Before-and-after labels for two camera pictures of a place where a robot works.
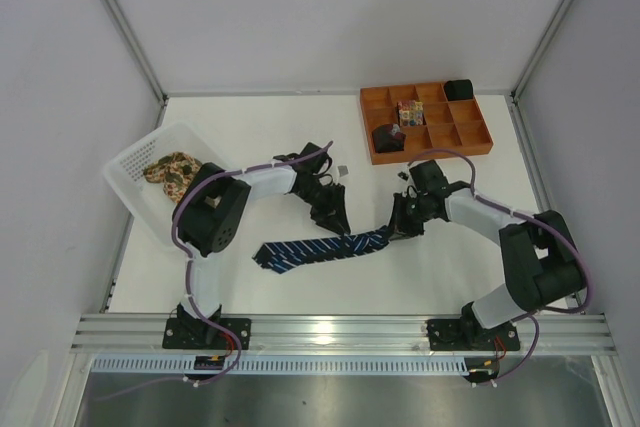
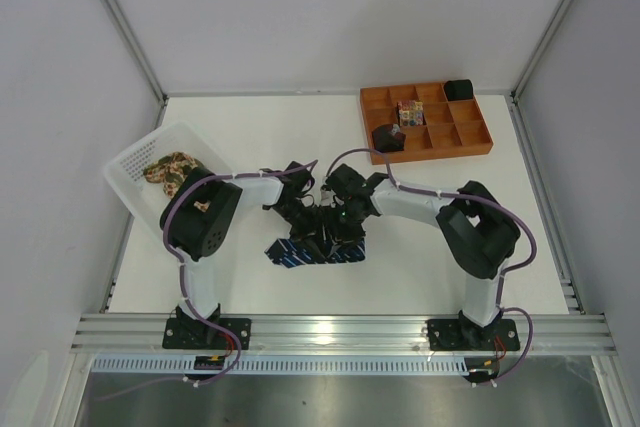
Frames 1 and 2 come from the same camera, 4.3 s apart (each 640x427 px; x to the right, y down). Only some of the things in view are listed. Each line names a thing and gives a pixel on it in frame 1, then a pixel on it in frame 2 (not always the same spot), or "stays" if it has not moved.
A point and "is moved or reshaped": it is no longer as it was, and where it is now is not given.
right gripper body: x=407 y=212 to x=342 y=232
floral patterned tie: x=174 y=170 stays
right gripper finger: x=399 y=215 to x=333 y=249
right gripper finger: x=415 y=229 to x=353 y=231
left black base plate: x=199 y=333 stays
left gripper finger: x=319 y=212 to x=299 y=230
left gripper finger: x=336 y=219 to x=319 y=256
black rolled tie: x=461 y=89 stays
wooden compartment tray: x=450 y=127 stays
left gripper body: x=327 y=202 to x=307 y=227
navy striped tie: x=278 y=256 is moved or reshaped
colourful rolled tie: x=410 y=112 stays
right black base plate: x=450 y=335 stays
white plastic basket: x=141 y=199 stays
